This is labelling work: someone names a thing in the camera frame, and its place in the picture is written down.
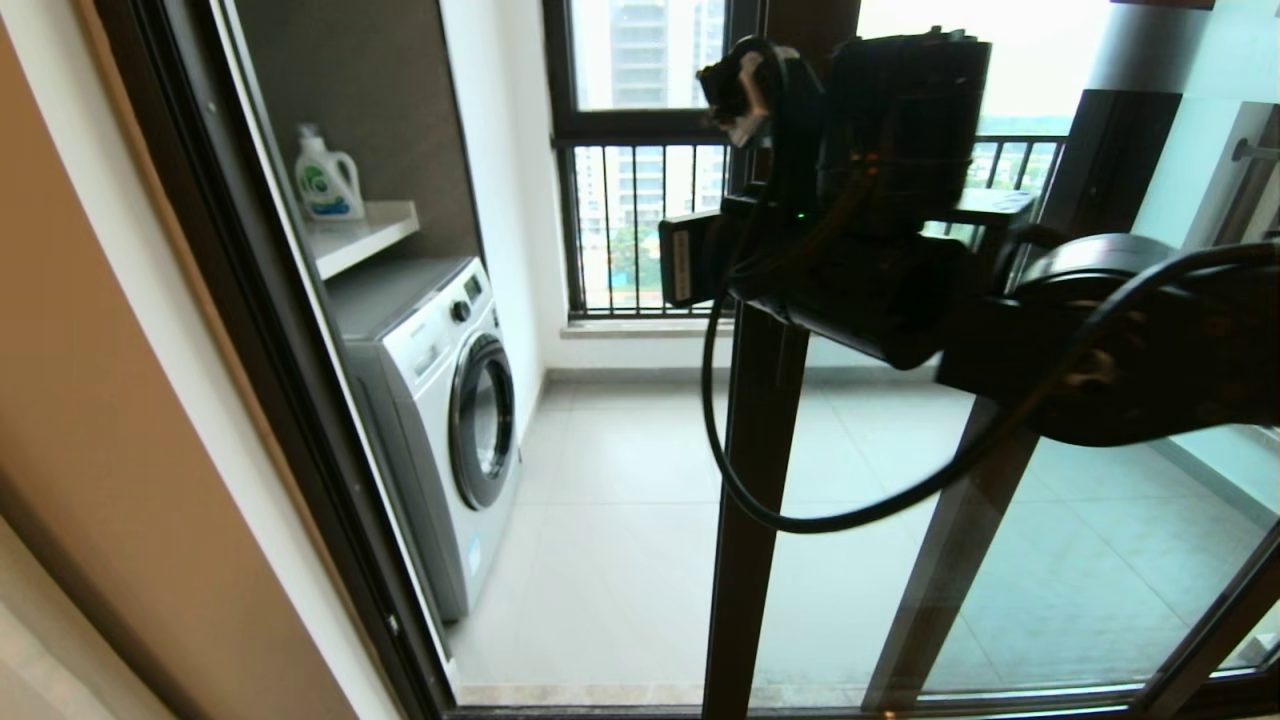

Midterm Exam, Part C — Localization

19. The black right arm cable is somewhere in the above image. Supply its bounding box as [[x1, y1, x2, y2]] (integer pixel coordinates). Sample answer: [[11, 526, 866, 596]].
[[700, 60, 1280, 535]]

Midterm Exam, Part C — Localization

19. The dark framed balcony window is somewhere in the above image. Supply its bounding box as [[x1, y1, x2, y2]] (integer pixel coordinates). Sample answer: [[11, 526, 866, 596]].
[[540, 0, 766, 319]]

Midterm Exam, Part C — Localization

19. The fixed glass door panel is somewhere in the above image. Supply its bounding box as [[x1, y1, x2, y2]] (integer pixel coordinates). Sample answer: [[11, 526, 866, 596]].
[[865, 0, 1280, 709]]

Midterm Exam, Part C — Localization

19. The dark framed sliding glass door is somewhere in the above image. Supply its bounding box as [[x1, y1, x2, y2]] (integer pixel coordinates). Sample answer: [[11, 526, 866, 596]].
[[700, 0, 1280, 720]]

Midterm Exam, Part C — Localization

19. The white laundry detergent bottle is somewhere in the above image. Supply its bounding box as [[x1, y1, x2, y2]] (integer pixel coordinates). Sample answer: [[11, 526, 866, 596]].
[[292, 124, 366, 222]]

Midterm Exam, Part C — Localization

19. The white front-load washing machine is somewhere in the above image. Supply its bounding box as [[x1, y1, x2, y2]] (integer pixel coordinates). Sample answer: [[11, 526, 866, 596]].
[[325, 256, 523, 623]]

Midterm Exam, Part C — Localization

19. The long marble window sill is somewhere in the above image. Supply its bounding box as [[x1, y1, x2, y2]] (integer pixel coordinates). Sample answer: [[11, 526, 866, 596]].
[[560, 316, 736, 341]]

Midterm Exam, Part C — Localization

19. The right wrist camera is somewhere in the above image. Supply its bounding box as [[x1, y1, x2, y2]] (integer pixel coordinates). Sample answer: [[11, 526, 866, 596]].
[[696, 36, 803, 151]]

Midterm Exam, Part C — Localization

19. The white wall shelf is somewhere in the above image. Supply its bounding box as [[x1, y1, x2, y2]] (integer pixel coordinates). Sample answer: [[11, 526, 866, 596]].
[[303, 200, 421, 281]]

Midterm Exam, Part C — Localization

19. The long black balcony railing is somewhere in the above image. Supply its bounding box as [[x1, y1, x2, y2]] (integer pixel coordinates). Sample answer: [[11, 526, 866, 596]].
[[553, 134, 1069, 319]]

